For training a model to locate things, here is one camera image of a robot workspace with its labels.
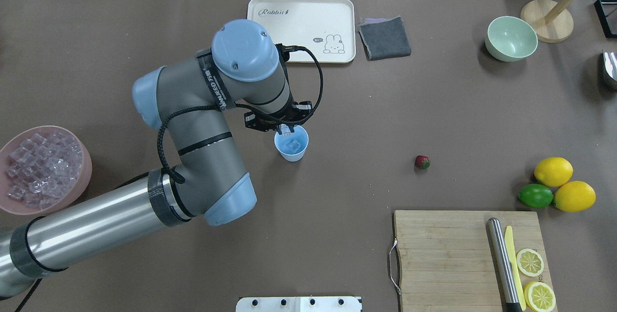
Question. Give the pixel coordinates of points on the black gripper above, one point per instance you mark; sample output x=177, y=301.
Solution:
x=291, y=111

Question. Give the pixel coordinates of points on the clear ice cube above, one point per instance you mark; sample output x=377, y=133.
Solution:
x=293, y=146

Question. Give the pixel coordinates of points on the red strawberry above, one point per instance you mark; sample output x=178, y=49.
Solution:
x=422, y=162

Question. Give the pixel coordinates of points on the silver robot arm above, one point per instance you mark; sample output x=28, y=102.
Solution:
x=202, y=172

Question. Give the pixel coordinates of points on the light blue plastic cup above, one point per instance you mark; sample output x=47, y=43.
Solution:
x=286, y=134

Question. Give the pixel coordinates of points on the pink bowl of ice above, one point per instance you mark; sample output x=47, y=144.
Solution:
x=43, y=170

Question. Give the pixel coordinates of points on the wooden cup tree stand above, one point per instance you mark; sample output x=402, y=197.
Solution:
x=550, y=20

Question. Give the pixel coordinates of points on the cream rabbit tray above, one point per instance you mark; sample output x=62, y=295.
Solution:
x=325, y=27

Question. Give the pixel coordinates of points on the grey folded cloth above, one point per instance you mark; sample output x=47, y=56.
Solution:
x=384, y=38

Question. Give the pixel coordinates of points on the mint green bowl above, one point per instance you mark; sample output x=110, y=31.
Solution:
x=510, y=39

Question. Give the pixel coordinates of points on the green lime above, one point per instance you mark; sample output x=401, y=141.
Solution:
x=536, y=195

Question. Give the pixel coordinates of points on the wooden cutting board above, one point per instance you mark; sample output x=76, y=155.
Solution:
x=446, y=262

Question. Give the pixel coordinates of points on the yellow lemon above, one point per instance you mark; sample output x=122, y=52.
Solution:
x=574, y=196
x=553, y=172

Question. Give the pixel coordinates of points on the lemon slice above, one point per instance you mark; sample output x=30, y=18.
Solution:
x=540, y=297
x=530, y=262

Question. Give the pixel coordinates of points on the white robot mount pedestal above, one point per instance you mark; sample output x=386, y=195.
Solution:
x=332, y=303

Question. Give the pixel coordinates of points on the steel handled yellow knife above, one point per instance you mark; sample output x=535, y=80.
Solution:
x=503, y=266

